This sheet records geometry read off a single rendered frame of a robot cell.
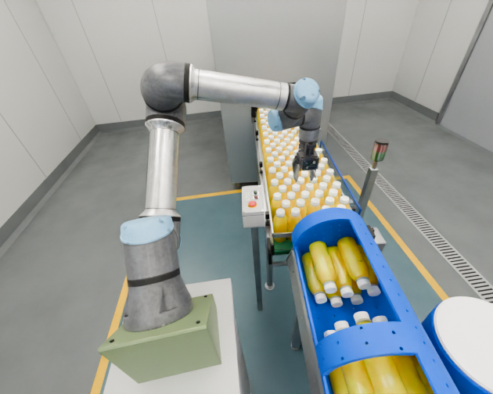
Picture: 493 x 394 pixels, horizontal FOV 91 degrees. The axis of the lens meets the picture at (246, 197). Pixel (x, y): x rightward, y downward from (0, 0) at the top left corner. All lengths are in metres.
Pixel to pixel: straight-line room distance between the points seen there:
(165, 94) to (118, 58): 4.50
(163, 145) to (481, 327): 1.08
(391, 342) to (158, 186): 0.68
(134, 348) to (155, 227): 0.23
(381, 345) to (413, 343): 0.07
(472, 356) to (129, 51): 5.14
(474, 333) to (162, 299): 0.89
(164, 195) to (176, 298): 0.29
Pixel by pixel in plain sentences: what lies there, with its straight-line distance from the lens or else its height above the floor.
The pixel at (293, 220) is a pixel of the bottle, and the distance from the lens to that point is 1.12.
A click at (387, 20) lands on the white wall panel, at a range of 5.78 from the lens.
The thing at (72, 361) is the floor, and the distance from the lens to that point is 2.34.
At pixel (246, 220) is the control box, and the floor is 1.05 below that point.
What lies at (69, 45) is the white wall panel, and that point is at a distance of 5.42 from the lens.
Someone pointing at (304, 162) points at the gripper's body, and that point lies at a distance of 0.96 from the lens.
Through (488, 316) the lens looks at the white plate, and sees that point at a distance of 1.10.
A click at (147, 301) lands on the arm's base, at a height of 1.37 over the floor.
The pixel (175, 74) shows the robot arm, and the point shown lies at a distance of 0.69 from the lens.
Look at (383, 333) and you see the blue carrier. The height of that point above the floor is 1.23.
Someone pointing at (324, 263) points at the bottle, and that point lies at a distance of 0.89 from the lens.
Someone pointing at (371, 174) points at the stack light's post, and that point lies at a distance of 1.44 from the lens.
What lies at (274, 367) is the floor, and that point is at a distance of 1.90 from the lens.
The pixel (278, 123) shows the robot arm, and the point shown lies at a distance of 0.83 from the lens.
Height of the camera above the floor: 1.84
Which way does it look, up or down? 39 degrees down
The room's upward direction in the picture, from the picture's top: 5 degrees counter-clockwise
